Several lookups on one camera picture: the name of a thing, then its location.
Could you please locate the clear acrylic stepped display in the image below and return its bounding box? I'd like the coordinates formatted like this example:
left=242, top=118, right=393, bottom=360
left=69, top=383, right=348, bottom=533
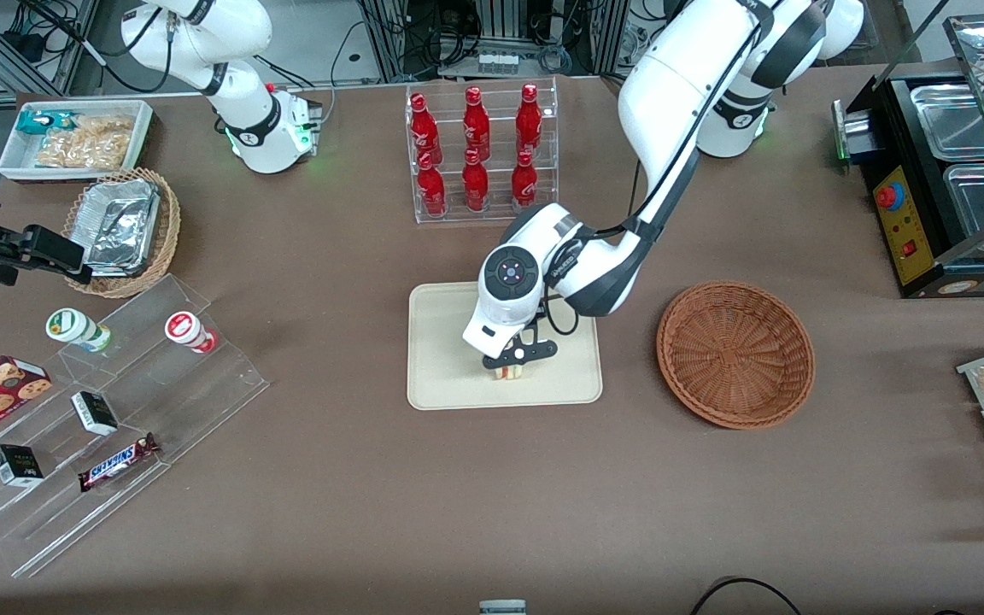
left=0, top=272, right=271, bottom=579

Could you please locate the green lid yogurt cup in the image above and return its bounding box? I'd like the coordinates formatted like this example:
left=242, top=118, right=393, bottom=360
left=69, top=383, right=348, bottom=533
left=45, top=307, right=114, bottom=354

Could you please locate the red lid yogurt cup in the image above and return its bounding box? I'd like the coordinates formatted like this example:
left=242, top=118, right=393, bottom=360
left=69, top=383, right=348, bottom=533
left=164, top=311, right=220, bottom=354

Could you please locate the aluminium frame post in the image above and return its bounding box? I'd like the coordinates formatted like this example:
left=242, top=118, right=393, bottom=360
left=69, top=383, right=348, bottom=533
left=0, top=0, right=102, bottom=97

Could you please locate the black floor cable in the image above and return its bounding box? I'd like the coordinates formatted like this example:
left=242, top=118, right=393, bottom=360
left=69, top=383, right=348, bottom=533
left=688, top=577, right=803, bottom=615

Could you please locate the brown wicker basket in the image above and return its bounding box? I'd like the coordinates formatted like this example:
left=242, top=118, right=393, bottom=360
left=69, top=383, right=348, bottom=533
left=656, top=281, right=817, bottom=431

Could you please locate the black food warmer appliance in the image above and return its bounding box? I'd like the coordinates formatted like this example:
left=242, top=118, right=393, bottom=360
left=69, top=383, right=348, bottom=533
left=832, top=12, right=984, bottom=300

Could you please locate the red drink bottle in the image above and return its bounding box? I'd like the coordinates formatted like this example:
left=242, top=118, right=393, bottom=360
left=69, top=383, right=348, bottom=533
left=463, top=86, right=492, bottom=161
left=511, top=150, right=539, bottom=217
left=462, top=148, right=490, bottom=214
left=515, top=83, right=544, bottom=159
left=416, top=152, right=448, bottom=218
left=409, top=92, right=444, bottom=165

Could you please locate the clear bag of chips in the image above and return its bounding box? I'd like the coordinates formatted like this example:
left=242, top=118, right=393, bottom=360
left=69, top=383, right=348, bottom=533
left=34, top=114, right=136, bottom=170

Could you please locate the aluminium foil container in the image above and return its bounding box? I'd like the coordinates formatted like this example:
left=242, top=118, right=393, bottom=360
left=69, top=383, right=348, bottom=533
left=80, top=179, right=161, bottom=277

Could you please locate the aluminium frame rack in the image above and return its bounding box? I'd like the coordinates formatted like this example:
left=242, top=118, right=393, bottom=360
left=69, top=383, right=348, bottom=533
left=357, top=0, right=631, bottom=79

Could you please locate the beige plastic tray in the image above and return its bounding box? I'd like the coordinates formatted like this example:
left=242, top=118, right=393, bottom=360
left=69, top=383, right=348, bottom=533
left=407, top=277, right=605, bottom=412

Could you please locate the light wicker basket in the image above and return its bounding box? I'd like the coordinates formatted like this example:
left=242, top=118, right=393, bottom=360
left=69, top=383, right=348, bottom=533
left=61, top=167, right=182, bottom=299

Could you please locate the snickers chocolate bar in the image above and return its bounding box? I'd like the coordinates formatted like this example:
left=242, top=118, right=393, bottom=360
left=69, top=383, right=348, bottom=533
left=77, top=432, right=161, bottom=493

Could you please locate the teal snack packet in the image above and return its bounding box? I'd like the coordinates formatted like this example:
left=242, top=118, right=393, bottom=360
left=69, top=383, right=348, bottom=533
left=16, top=110, right=80, bottom=137

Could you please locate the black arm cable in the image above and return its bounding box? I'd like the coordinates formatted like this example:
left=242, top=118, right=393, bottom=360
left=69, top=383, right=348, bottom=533
left=542, top=0, right=809, bottom=337

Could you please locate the small black white box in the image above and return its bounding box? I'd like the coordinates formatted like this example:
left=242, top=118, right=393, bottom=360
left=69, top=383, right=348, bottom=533
left=70, top=390, right=120, bottom=437

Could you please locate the clear acrylic bottle rack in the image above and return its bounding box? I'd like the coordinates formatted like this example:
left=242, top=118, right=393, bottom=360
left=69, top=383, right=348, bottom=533
left=406, top=76, right=560, bottom=226

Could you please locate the white rectangular snack bin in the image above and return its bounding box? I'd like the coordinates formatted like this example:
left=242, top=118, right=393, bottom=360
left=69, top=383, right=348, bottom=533
left=0, top=99, right=155, bottom=183

